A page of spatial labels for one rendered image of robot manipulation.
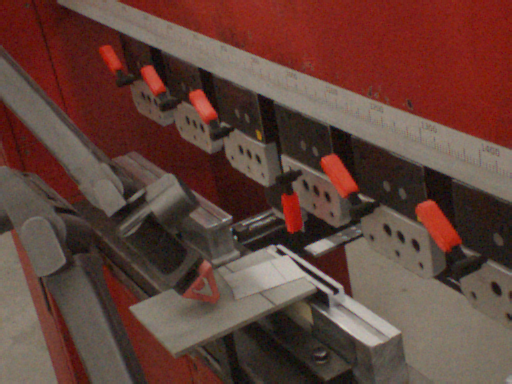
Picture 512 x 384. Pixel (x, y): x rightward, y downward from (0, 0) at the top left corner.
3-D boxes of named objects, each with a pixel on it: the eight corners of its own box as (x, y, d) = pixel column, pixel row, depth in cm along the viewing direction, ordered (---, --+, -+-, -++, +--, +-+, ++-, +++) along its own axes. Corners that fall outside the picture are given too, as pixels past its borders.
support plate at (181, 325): (130, 312, 167) (128, 307, 167) (262, 253, 177) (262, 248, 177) (175, 358, 152) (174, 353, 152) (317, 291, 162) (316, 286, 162)
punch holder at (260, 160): (228, 164, 169) (209, 74, 162) (270, 148, 172) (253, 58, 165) (272, 190, 157) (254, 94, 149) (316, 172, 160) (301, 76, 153)
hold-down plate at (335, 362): (236, 317, 181) (233, 303, 180) (261, 306, 183) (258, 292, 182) (327, 395, 157) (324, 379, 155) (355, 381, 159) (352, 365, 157)
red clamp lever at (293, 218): (284, 232, 148) (273, 174, 144) (306, 222, 150) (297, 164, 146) (290, 236, 147) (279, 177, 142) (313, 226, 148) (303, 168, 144)
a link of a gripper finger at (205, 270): (217, 273, 165) (183, 241, 160) (237, 289, 159) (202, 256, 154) (190, 304, 164) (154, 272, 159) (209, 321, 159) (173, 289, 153)
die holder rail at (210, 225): (120, 194, 239) (111, 159, 235) (143, 185, 242) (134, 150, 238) (215, 268, 199) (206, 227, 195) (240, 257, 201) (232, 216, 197)
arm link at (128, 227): (109, 219, 154) (114, 239, 149) (143, 192, 153) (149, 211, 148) (137, 244, 158) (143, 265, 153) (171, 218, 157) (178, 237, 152)
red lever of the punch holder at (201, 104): (186, 91, 162) (214, 138, 159) (208, 83, 164) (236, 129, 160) (185, 97, 164) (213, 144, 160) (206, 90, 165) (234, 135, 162)
